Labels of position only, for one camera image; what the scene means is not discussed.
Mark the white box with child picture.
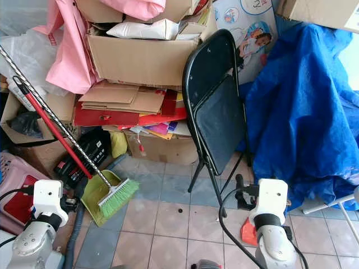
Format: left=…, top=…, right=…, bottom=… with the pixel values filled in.
left=212, top=0, right=279, bottom=86

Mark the hanging pink plastic bag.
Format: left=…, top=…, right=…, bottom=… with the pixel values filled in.
left=45, top=0, right=97, bottom=95

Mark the black folding chair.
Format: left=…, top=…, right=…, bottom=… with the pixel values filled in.
left=181, top=29, right=251, bottom=219

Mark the bulging pink bag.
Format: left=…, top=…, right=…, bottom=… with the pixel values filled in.
left=98, top=0, right=167, bottom=22

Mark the colourful paper stack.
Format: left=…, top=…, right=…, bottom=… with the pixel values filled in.
left=141, top=122, right=181, bottom=141

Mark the grey corrugated hose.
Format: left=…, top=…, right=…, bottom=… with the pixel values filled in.
left=61, top=154, right=128, bottom=269

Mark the large open cardboard box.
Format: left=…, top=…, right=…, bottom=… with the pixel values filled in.
left=85, top=21, right=209, bottom=89

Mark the low brown cardboard box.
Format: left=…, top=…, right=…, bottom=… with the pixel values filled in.
left=126, top=133, right=199, bottom=165

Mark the flattened cardboard stack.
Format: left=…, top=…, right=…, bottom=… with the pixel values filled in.
left=78, top=82, right=167, bottom=116

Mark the green dustpan with silver handle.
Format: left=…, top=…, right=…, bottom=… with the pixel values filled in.
left=0, top=47, right=131, bottom=228

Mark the red flat gift box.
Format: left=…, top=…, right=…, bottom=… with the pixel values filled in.
left=72, top=90, right=187, bottom=127

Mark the pink plastic basket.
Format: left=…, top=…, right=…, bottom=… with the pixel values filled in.
left=0, top=151, right=35, bottom=235

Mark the orange cloth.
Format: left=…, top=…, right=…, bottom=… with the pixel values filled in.
left=240, top=216, right=259, bottom=247

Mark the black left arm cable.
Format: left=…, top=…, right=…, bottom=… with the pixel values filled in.
left=0, top=187, right=35, bottom=248

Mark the yellow plastic bag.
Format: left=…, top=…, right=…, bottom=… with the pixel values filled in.
left=111, top=131, right=129, bottom=159

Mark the white metal tube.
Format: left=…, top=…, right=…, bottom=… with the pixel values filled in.
left=300, top=186, right=359, bottom=243

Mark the white plastic packet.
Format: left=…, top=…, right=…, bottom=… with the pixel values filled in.
left=106, top=20, right=181, bottom=41

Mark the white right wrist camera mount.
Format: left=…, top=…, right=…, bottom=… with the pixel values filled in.
left=248, top=178, right=289, bottom=225

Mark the clear plastic bag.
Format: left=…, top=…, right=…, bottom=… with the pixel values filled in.
left=0, top=0, right=61, bottom=86

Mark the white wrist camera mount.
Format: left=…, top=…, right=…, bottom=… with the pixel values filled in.
left=32, top=180, right=66, bottom=225
left=248, top=178, right=289, bottom=225

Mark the open cardboard box with flaps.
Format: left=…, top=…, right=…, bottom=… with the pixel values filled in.
left=1, top=91, right=77, bottom=142

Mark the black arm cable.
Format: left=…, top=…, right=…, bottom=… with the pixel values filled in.
left=218, top=187, right=268, bottom=269
left=0, top=187, right=35, bottom=248

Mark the black plastic bag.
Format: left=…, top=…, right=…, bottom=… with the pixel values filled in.
left=15, top=110, right=47, bottom=138

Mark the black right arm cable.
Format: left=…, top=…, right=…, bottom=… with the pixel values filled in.
left=218, top=187, right=268, bottom=269

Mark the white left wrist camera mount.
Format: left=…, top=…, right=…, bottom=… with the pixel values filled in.
left=32, top=180, right=66, bottom=225

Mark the blue tarp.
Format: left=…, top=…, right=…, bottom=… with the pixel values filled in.
left=242, top=22, right=359, bottom=212

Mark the black box with red print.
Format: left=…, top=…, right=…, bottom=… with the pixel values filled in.
left=53, top=127, right=113, bottom=189

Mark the plain closed cardboard box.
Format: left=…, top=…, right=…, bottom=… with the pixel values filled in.
left=277, top=0, right=359, bottom=34

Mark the grey robot leg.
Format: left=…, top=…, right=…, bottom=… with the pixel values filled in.
left=192, top=259, right=223, bottom=269

